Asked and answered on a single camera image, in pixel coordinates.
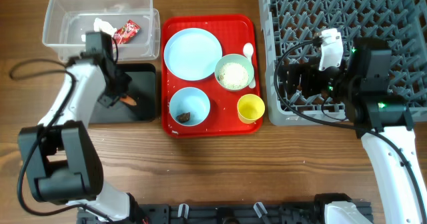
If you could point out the light blue small bowl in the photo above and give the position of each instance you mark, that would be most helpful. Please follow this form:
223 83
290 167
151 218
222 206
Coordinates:
193 100

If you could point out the black plastic tray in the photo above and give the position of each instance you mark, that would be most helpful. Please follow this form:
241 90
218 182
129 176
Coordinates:
142 89

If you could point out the orange carrot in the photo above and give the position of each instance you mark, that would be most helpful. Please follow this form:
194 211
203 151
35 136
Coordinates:
128 100

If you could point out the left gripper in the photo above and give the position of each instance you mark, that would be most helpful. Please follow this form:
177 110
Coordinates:
108 98

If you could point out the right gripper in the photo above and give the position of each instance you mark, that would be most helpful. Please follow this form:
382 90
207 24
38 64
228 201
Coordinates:
309 72

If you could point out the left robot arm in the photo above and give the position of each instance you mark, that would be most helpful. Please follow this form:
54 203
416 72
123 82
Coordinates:
60 162

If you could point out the white plastic spoon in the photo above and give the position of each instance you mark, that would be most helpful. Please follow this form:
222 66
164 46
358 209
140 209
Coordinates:
248 51

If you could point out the green bowl with rice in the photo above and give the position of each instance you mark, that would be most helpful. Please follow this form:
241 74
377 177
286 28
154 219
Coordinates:
234 72

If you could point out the brown food scrap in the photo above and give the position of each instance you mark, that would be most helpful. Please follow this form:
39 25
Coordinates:
184 117

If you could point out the yellow plastic cup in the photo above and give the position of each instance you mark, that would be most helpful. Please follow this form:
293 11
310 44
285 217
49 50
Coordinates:
250 108

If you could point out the light blue plate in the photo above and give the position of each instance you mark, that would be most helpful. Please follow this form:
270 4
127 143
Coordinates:
192 54

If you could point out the clear plastic waste bin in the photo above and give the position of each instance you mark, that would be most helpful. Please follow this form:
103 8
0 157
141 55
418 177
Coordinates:
67 22

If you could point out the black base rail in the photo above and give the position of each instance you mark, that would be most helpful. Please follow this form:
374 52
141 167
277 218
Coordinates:
296 212

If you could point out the red snack wrapper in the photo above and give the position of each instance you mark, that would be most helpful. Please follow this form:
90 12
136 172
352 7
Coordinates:
127 32

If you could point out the white tissue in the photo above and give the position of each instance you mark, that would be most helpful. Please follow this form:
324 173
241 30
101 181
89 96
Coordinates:
103 26

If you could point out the grey dishwasher rack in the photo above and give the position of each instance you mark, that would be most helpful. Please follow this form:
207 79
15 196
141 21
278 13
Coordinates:
401 23

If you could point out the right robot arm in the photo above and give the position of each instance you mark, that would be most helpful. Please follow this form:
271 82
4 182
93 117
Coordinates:
381 120

